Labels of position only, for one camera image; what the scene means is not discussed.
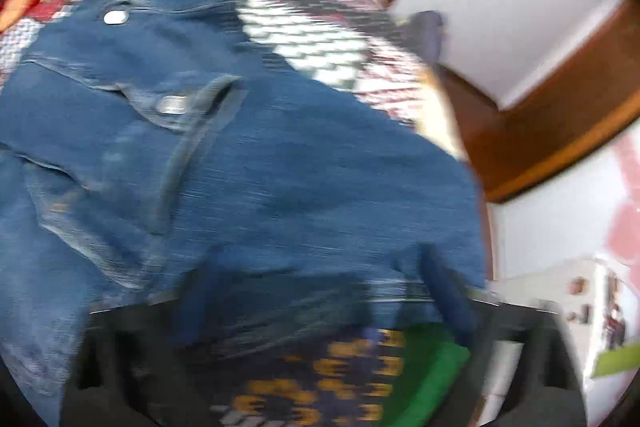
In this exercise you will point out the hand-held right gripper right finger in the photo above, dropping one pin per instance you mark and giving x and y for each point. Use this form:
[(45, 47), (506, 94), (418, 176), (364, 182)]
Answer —
[(447, 297)]

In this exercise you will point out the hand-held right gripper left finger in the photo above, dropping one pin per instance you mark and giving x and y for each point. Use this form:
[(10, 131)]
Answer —
[(197, 307)]

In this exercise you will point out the blue denim jacket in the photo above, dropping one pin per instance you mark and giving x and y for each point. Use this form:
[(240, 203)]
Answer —
[(300, 157)]

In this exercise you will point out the white shelf with small items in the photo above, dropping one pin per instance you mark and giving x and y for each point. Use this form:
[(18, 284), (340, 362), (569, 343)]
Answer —
[(550, 279)]

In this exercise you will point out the light green sheet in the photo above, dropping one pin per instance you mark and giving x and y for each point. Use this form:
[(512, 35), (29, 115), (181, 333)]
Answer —
[(615, 361)]

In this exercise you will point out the patchwork printed blanket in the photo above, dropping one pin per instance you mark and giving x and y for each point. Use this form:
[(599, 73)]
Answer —
[(310, 32)]

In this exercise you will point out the pink wall decoration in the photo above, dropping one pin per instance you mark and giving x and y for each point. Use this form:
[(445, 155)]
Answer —
[(625, 207)]

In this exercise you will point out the brown wooden door frame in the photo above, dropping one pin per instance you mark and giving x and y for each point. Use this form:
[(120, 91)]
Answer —
[(550, 117)]

